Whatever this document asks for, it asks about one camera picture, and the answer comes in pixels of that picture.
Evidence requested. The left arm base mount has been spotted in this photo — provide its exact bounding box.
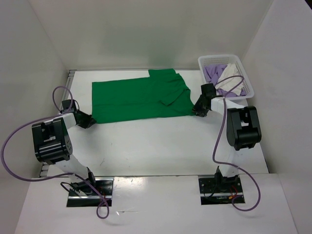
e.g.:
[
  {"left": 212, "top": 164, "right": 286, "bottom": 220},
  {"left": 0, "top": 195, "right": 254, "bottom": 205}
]
[{"left": 60, "top": 177, "right": 115, "bottom": 208}]

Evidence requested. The green t shirt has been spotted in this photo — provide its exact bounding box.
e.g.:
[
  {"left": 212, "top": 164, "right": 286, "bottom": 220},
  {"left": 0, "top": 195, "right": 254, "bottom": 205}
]
[{"left": 92, "top": 69, "right": 194, "bottom": 124}]

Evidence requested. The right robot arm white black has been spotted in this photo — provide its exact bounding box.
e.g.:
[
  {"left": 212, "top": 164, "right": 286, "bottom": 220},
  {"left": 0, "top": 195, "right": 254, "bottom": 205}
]
[{"left": 192, "top": 95, "right": 262, "bottom": 192}]

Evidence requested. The white plastic basket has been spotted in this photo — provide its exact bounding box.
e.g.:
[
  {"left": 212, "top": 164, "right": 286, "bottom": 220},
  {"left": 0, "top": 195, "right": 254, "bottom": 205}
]
[{"left": 198, "top": 54, "right": 254, "bottom": 100}]

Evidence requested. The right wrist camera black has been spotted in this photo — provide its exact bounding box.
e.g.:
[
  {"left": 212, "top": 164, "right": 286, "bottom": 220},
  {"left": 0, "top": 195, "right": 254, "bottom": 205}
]
[{"left": 201, "top": 83, "right": 216, "bottom": 97}]

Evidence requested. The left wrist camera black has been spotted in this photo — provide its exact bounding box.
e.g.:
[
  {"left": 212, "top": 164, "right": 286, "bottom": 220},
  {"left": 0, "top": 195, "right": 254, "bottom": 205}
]
[{"left": 60, "top": 99, "right": 79, "bottom": 114}]

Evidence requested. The white t shirt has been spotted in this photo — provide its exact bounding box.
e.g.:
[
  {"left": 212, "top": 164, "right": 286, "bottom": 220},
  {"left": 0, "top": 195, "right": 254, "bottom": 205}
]
[{"left": 215, "top": 63, "right": 243, "bottom": 97}]

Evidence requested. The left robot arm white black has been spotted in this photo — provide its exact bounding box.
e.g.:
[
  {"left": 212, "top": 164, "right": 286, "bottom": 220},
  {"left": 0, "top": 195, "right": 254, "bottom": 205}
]
[{"left": 32, "top": 110, "right": 98, "bottom": 195}]

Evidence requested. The purple t shirt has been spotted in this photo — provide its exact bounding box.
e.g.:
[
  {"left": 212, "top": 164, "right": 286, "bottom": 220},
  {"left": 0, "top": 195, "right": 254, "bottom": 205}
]
[{"left": 203, "top": 64, "right": 246, "bottom": 98}]

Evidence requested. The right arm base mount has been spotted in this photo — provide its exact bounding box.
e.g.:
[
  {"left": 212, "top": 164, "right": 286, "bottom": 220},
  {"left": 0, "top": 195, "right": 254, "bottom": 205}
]
[{"left": 198, "top": 175, "right": 245, "bottom": 205}]

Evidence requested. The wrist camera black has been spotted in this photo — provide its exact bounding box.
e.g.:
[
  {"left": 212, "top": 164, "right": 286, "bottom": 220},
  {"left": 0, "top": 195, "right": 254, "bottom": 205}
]
[
  {"left": 201, "top": 83, "right": 216, "bottom": 97},
  {"left": 60, "top": 99, "right": 79, "bottom": 114}
]

